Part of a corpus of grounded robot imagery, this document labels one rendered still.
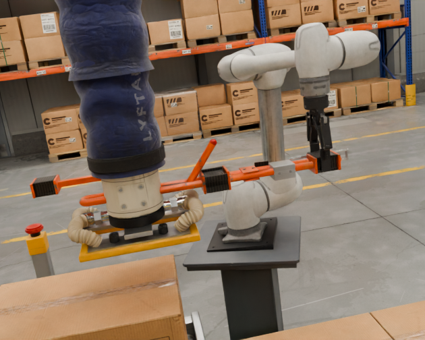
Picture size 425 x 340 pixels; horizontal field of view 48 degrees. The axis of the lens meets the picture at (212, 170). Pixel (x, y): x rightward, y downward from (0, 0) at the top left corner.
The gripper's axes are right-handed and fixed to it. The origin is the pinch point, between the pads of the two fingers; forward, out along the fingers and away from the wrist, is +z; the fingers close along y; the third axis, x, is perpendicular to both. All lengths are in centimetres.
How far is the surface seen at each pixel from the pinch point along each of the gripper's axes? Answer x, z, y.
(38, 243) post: -102, 27, -44
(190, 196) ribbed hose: -42.6, 4.1, 1.7
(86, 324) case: -78, 30, 19
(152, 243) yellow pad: -56, 12, 15
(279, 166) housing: -14.4, -0.9, 3.6
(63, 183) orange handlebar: -84, 0, -24
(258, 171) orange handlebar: -21.2, -0.8, 3.7
